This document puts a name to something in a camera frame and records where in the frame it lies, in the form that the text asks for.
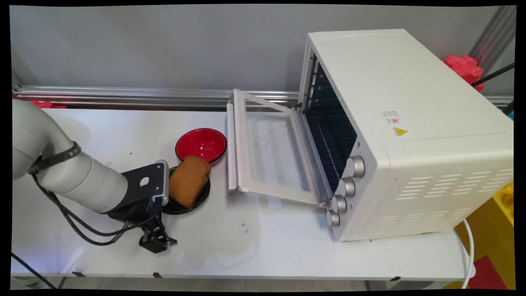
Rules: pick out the red block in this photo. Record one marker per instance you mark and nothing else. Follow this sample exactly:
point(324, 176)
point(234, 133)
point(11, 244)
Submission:
point(489, 275)

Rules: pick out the yellow box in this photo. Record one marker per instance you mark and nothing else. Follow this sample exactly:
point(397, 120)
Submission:
point(489, 230)

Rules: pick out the brown bread loaf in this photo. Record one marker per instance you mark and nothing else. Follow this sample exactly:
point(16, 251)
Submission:
point(188, 181)

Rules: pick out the silver oven knob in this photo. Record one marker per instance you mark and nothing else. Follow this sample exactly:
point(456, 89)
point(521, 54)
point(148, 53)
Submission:
point(357, 166)
point(333, 218)
point(348, 187)
point(339, 204)

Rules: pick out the white glass oven door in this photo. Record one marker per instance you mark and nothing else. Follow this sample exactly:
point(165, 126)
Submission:
point(240, 139)

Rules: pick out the aluminium post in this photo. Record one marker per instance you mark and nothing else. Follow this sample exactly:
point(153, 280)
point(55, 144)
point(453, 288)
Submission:
point(495, 33)

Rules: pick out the red bumpy plastic object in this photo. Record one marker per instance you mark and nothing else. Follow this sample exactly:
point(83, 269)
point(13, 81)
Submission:
point(464, 68)

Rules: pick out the white label sticker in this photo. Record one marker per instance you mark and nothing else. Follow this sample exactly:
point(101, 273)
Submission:
point(390, 116)

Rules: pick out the red bowl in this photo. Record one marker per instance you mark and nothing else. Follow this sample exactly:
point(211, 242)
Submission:
point(201, 144)

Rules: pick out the white toaster oven body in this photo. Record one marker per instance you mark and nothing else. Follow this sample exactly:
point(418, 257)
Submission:
point(411, 82)

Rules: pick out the black rod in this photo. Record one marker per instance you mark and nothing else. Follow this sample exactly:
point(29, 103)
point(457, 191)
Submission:
point(493, 75)

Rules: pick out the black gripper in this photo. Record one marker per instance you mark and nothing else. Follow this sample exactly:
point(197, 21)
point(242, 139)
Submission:
point(137, 213)

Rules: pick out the aluminium rail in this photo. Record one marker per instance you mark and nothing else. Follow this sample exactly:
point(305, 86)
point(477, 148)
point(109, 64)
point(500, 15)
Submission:
point(123, 96)

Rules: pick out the dark green plate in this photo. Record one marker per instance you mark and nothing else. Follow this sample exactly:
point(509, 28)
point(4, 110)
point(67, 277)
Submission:
point(177, 208)

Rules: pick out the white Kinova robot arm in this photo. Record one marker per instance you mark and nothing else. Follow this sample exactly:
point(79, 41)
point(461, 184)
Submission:
point(61, 164)

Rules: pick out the yellow warning triangle sticker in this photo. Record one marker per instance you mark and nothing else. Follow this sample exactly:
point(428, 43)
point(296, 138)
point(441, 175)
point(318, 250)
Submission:
point(400, 132)

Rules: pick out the red flat object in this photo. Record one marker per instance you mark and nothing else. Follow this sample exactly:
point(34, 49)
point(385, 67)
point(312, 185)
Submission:
point(43, 104)

